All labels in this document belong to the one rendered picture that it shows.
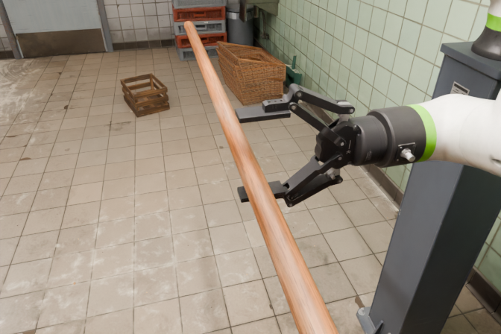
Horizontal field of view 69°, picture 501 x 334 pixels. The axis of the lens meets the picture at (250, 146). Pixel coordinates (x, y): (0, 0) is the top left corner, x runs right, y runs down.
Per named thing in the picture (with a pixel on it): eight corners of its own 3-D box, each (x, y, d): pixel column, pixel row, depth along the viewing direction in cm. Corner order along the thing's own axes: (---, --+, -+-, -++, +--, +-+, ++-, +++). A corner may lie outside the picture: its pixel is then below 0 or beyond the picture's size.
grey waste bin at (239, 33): (257, 54, 461) (258, 7, 431) (228, 56, 453) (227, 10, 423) (250, 45, 491) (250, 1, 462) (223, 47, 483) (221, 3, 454)
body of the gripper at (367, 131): (393, 127, 51) (331, 135, 49) (381, 175, 56) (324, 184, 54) (366, 104, 57) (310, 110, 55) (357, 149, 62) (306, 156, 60)
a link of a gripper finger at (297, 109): (341, 150, 53) (347, 142, 53) (289, 110, 48) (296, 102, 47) (329, 136, 57) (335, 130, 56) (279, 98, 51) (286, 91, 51)
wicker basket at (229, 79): (235, 107, 332) (234, 79, 317) (218, 84, 377) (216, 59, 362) (283, 99, 347) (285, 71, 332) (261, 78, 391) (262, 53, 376)
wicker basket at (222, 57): (234, 95, 325) (233, 65, 310) (215, 74, 369) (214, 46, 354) (283, 87, 340) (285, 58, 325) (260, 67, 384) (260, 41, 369)
